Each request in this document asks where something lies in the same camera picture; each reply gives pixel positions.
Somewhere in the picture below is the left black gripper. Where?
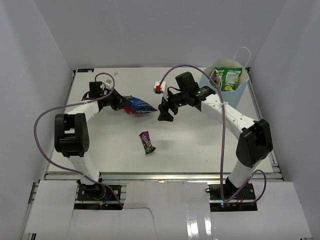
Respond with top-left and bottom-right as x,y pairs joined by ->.
100,87 -> 133,112

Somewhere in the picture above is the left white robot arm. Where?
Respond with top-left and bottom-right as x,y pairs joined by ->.
54,81 -> 132,200

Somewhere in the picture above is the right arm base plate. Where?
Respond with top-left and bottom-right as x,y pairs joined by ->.
205,183 -> 256,200

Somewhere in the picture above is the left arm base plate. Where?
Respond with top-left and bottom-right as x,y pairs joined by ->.
76,187 -> 117,202

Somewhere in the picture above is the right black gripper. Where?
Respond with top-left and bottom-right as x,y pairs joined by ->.
158,88 -> 189,122

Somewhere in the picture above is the white front cover board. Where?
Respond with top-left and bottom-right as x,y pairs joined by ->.
25,180 -> 312,240

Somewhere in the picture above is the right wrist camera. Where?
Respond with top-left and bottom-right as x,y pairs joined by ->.
153,81 -> 167,94

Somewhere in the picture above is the purple M&M's packet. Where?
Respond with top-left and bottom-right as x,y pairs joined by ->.
139,131 -> 156,155

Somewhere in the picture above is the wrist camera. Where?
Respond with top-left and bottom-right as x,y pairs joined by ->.
102,79 -> 113,90
153,81 -> 167,94

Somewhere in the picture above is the green Fox's candy packet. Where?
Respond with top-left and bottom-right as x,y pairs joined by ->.
212,67 -> 243,92

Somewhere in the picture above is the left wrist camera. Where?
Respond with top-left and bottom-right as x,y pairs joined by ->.
102,79 -> 113,90

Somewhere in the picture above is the blue chips bag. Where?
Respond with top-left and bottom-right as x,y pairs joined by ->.
129,95 -> 157,114

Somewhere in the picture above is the pink candy packet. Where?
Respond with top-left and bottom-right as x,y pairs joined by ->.
124,106 -> 135,114

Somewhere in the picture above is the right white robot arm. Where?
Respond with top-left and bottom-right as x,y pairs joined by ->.
154,71 -> 273,200

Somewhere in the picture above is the light blue paper bag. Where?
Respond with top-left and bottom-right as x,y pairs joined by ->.
199,56 -> 250,108

